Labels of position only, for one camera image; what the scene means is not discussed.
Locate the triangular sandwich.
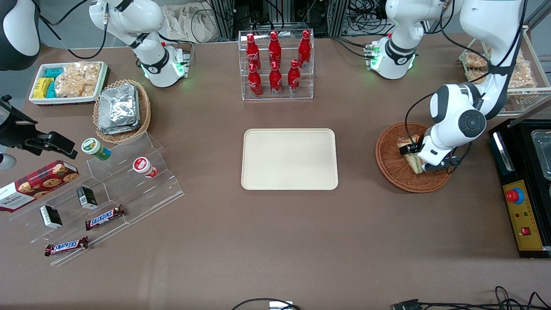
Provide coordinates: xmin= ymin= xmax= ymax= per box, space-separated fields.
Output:
xmin=396 ymin=135 xmax=426 ymax=174

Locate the round brown wicker basket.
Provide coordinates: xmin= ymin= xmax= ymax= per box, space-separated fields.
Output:
xmin=375 ymin=121 xmax=454 ymax=193

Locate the cream plastic tray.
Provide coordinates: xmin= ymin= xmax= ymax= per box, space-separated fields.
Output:
xmin=241 ymin=128 xmax=339 ymax=191

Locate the oval brown wicker basket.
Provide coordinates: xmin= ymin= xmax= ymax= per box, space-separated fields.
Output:
xmin=93 ymin=79 xmax=152 ymax=145

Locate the black control box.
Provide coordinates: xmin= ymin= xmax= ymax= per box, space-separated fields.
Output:
xmin=488 ymin=118 xmax=551 ymax=259

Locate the red emergency stop button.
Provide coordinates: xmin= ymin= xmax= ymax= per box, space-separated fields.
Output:
xmin=505 ymin=187 xmax=525 ymax=205

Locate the yellow control panel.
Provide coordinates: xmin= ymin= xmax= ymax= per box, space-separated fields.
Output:
xmin=502 ymin=180 xmax=544 ymax=252

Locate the clear plastic container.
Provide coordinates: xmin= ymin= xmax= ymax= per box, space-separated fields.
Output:
xmin=530 ymin=129 xmax=551 ymax=182

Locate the red cola bottle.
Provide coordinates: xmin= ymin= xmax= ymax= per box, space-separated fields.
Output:
xmin=287 ymin=59 xmax=301 ymax=95
xmin=298 ymin=30 xmax=312 ymax=68
xmin=248 ymin=63 xmax=263 ymax=98
xmin=269 ymin=62 xmax=283 ymax=96
xmin=268 ymin=31 xmax=282 ymax=69
xmin=245 ymin=33 xmax=261 ymax=71

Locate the clear acrylic bottle rack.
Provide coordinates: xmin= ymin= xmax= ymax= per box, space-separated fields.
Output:
xmin=238 ymin=29 xmax=315 ymax=102

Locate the beige cloth bag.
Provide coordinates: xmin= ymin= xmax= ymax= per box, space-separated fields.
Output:
xmin=161 ymin=3 xmax=218 ymax=44

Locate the red lidded snack cup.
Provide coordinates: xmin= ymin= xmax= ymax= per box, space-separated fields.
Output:
xmin=132 ymin=156 xmax=158 ymax=179

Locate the clear acrylic step display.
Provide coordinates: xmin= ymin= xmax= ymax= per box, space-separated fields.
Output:
xmin=9 ymin=131 xmax=186 ymax=267

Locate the Snickers chocolate bar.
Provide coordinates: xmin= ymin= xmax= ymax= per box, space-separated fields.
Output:
xmin=44 ymin=236 xmax=90 ymax=257
xmin=84 ymin=205 xmax=126 ymax=231

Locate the green lidded snack cup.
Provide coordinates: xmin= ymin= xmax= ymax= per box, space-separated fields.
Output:
xmin=81 ymin=137 xmax=112 ymax=161

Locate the small black carton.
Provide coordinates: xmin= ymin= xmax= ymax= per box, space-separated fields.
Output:
xmin=76 ymin=186 xmax=99 ymax=211
xmin=39 ymin=205 xmax=64 ymax=229

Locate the white rectangular snack bin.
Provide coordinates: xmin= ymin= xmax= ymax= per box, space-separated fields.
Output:
xmin=28 ymin=61 xmax=109 ymax=106

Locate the black right wrist connector block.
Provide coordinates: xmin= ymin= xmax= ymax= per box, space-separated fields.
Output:
xmin=24 ymin=131 xmax=79 ymax=160

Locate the red Walkers cookie box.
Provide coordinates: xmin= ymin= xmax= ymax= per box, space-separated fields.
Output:
xmin=0 ymin=159 xmax=80 ymax=213

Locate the yellow snack packet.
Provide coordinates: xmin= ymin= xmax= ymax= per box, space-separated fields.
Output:
xmin=33 ymin=77 xmax=55 ymax=99

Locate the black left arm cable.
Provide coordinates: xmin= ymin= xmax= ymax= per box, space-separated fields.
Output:
xmin=404 ymin=0 xmax=531 ymax=149

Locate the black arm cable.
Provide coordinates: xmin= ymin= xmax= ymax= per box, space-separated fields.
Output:
xmin=404 ymin=0 xmax=531 ymax=149
xmin=37 ymin=0 xmax=109 ymax=60

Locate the white wire rack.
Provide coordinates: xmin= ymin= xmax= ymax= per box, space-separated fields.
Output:
xmin=458 ymin=25 xmax=551 ymax=118

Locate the black tangled floor cable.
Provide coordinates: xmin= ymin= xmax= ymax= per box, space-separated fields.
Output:
xmin=421 ymin=285 xmax=551 ymax=310

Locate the black base cable bundle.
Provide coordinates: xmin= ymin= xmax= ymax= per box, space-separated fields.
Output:
xmin=331 ymin=35 xmax=376 ymax=59

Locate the black looped floor cable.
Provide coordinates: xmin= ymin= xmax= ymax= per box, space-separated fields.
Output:
xmin=231 ymin=298 xmax=302 ymax=310

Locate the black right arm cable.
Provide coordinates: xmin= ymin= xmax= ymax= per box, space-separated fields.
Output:
xmin=37 ymin=0 xmax=109 ymax=60

